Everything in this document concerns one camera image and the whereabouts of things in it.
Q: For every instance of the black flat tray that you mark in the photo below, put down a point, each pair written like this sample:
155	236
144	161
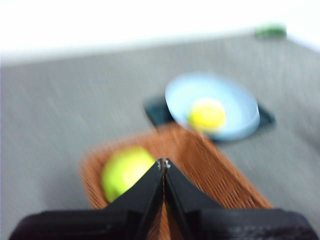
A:
157	112

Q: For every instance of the yellow lemon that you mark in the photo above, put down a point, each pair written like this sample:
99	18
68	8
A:
207	115

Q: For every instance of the brown woven wicker basket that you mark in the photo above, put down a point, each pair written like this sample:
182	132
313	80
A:
212	180

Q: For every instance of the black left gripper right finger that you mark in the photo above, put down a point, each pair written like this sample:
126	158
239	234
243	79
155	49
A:
212	225

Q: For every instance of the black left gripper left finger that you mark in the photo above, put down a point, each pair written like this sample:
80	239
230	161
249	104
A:
125	220

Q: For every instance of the dark green vegetable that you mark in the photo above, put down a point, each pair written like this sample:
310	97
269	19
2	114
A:
270	30

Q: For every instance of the green apple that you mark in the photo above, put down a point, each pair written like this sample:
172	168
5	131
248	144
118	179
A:
125	172

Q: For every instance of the blue round plate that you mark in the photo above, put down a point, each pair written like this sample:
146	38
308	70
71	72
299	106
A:
190	92

